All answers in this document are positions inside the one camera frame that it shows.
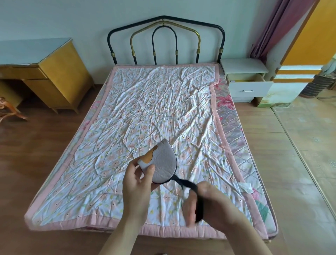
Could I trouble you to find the brown wooden chair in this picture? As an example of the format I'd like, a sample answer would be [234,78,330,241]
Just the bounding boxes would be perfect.
[0,96,28,124]

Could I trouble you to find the floral quilted mattress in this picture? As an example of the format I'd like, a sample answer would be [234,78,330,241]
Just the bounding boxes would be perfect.
[79,76,279,241]

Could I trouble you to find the grey sleep mask black strap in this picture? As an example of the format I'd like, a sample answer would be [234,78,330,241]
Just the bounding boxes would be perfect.
[136,138,204,223]

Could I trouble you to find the yellow and white door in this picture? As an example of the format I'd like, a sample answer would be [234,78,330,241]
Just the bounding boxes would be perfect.
[258,0,336,108]

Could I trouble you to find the person's right hand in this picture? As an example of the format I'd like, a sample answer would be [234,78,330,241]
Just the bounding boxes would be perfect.
[182,181,238,233]

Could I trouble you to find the white nightstand drawer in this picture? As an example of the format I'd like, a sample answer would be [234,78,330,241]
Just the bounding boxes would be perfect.
[227,73,274,99]

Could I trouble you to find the black and brass metal headboard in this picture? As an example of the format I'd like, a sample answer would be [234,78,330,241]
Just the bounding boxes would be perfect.
[107,15,226,66]

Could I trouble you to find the floral quilt with pink border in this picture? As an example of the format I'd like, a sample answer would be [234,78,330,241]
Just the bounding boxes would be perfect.
[24,63,263,241]

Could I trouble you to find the white nightstand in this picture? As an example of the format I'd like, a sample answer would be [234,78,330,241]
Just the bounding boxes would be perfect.
[220,58,274,103]

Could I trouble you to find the person's left hand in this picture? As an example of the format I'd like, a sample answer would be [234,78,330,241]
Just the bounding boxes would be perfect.
[122,157,156,221]

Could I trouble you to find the person's left forearm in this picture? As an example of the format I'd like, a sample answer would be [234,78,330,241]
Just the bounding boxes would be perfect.
[98,217,148,255]

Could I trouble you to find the striped round basket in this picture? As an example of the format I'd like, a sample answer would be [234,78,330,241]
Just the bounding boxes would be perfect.
[299,75,336,99]

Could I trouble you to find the yellow wooden desk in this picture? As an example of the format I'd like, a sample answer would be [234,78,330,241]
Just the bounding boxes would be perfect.
[0,37,96,115]

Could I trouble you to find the person's right forearm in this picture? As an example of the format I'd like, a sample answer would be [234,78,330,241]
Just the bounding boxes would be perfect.
[223,210,279,255]

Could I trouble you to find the white quilt label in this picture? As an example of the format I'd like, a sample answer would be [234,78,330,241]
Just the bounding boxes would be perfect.
[237,182,254,194]

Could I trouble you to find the pink curtain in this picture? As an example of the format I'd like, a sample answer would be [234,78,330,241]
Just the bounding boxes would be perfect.
[249,0,321,60]

